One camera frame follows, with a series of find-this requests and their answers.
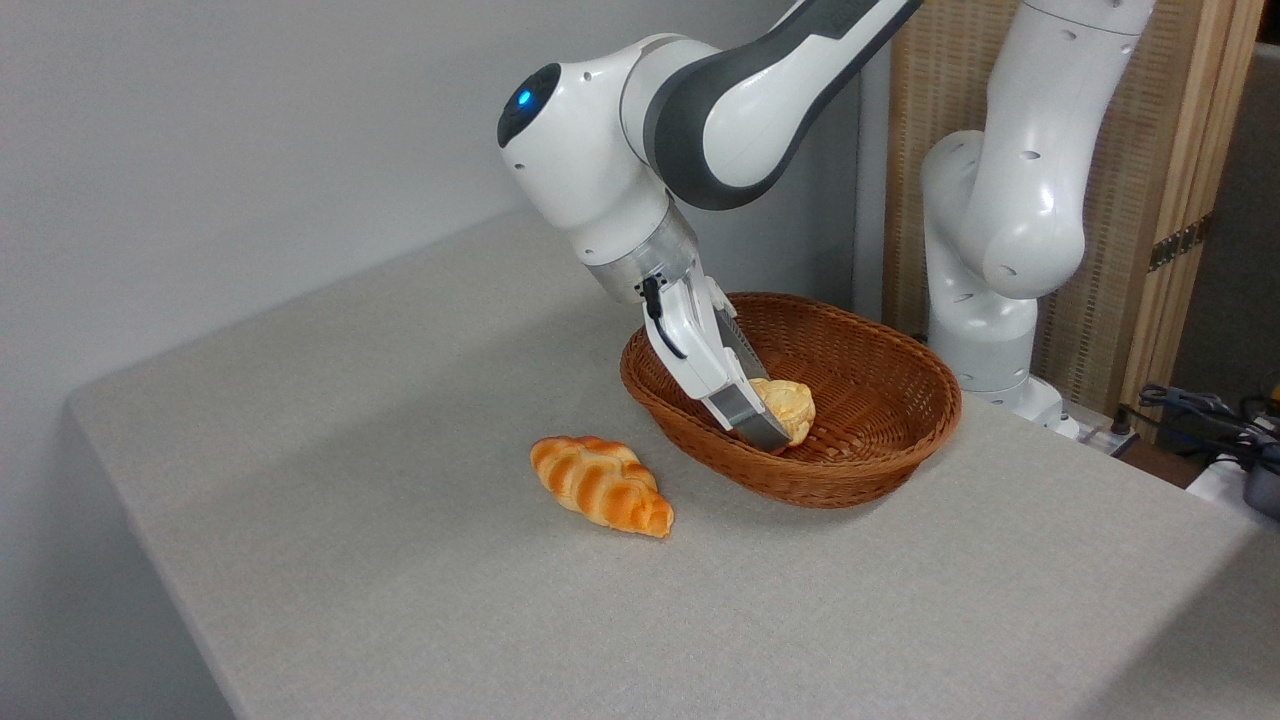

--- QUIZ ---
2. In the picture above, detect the wooden folding screen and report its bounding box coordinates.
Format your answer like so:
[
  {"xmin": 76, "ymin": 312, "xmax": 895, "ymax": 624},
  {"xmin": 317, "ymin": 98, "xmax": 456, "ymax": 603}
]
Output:
[{"xmin": 884, "ymin": 0, "xmax": 1267, "ymax": 417}]

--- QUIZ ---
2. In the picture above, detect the black cable bundle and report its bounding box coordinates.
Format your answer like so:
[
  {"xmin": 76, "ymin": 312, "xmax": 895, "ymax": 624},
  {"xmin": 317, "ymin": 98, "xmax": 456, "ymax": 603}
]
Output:
[{"xmin": 1115, "ymin": 382, "xmax": 1280, "ymax": 473}]

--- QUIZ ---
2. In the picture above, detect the round golden bread roll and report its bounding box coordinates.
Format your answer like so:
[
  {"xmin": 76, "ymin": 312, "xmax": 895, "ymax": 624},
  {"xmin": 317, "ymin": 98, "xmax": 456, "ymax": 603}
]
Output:
[{"xmin": 748, "ymin": 377, "xmax": 817, "ymax": 448}]

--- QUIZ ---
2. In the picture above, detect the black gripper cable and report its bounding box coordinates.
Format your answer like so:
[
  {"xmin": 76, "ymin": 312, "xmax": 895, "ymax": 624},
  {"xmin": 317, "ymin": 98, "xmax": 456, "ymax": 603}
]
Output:
[{"xmin": 640, "ymin": 276, "xmax": 690, "ymax": 362}]

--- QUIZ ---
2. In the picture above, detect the metal screen hinge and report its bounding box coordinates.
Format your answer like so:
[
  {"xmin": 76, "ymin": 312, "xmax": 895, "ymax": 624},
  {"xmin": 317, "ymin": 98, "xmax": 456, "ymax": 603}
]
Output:
[{"xmin": 1148, "ymin": 213, "xmax": 1214, "ymax": 273}]

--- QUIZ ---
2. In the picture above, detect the braided orange bread loaf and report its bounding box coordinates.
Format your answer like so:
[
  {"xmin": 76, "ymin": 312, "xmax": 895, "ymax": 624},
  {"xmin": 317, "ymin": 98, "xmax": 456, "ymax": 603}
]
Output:
[{"xmin": 529, "ymin": 435, "xmax": 675, "ymax": 540}]

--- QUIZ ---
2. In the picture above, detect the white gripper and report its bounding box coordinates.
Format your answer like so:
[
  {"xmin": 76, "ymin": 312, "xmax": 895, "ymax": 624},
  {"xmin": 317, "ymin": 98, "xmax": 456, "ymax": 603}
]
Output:
[{"xmin": 640, "ymin": 272, "xmax": 792, "ymax": 454}]

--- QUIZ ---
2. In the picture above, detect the brown wicker basket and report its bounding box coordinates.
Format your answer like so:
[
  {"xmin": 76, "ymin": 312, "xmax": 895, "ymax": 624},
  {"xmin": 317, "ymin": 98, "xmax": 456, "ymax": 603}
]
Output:
[{"xmin": 620, "ymin": 292, "xmax": 963, "ymax": 510}]

